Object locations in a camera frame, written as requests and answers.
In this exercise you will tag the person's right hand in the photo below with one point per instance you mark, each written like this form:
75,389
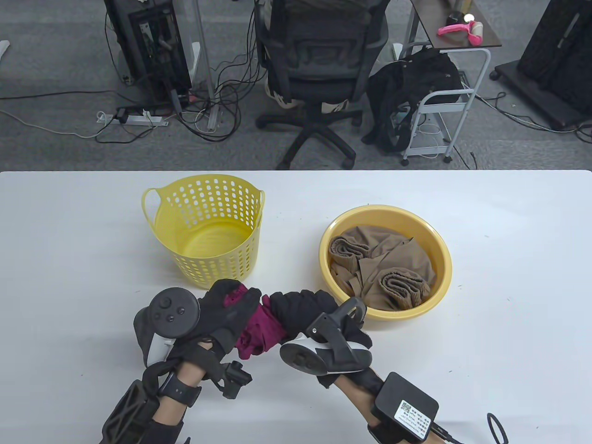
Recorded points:
300,310

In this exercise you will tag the person's left hand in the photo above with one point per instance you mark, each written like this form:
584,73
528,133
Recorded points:
217,310

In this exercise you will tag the magenta shorts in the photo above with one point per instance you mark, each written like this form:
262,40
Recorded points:
261,328

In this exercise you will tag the brown shorts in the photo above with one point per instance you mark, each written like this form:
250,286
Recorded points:
393,263

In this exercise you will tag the black forearm brace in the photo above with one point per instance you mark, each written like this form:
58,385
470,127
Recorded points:
129,407

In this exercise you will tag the person's left forearm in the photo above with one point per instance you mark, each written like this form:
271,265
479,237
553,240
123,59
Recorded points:
189,370

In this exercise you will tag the grey VR controller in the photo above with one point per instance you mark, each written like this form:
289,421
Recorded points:
171,310
323,351

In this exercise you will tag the yellow perforated plastic basket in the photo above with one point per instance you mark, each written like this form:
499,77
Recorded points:
208,240

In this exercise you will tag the black battery pack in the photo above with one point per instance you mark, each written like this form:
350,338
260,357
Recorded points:
407,407

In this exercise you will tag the yellow plastic basin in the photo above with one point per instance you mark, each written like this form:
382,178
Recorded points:
441,277

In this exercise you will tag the white power strip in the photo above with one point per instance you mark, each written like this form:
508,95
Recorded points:
138,120

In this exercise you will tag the black bag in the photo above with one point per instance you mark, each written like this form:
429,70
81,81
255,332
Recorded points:
407,88

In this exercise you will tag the black mesh office chair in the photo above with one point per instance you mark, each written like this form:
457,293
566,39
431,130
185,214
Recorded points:
319,55

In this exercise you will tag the black computer tower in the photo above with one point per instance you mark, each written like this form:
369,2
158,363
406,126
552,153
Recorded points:
152,51

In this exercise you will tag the white cart with brown top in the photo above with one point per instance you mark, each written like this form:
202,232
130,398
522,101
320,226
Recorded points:
430,18

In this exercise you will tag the pink plastic tool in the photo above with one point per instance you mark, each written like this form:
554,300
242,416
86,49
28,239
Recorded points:
455,29

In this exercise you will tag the black round device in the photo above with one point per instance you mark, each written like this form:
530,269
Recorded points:
455,17

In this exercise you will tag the white flat object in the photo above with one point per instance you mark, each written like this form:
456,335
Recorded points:
3,48

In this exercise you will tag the black wheeled cabinet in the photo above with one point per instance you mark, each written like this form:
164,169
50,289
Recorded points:
555,55

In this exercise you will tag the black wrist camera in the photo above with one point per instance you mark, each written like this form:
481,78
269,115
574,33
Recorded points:
233,379

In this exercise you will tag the grey desk leg post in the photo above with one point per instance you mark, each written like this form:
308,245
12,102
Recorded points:
203,55

